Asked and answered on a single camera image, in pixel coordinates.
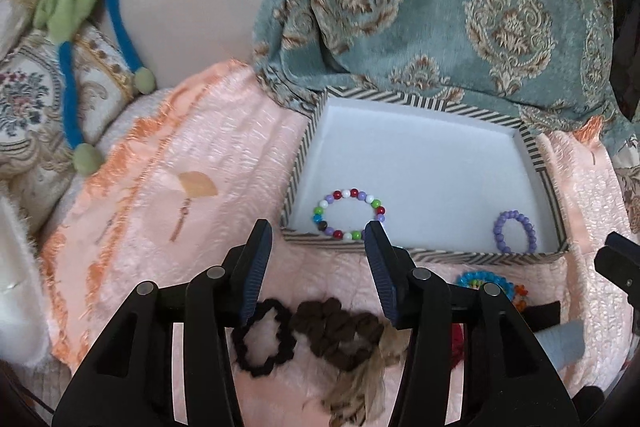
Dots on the white fluffy blanket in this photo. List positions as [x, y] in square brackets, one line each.
[20, 282]

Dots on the black scrunchie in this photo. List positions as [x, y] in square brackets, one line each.
[260, 369]

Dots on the black velvet headband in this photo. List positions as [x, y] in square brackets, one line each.
[542, 316]

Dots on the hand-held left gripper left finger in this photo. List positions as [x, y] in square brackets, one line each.
[255, 277]

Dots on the leopard print hair bow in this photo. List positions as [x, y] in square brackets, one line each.
[360, 387]

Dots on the peach quilted bedspread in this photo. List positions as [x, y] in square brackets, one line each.
[175, 157]

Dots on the striped cardboard box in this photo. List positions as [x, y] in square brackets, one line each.
[425, 157]

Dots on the red hair bow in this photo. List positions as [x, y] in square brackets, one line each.
[457, 344]

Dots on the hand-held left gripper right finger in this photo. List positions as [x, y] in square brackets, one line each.
[382, 277]

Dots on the green and blue plush toy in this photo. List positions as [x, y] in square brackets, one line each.
[70, 7]

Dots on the brown scrunchie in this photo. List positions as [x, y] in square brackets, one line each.
[325, 322]

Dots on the beige quilted mattress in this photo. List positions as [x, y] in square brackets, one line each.
[35, 402]

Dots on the floral embroidered pillow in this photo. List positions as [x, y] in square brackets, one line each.
[30, 107]

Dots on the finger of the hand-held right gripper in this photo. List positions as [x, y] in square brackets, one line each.
[620, 264]

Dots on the teal damask blanket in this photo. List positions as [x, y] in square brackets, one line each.
[450, 7]

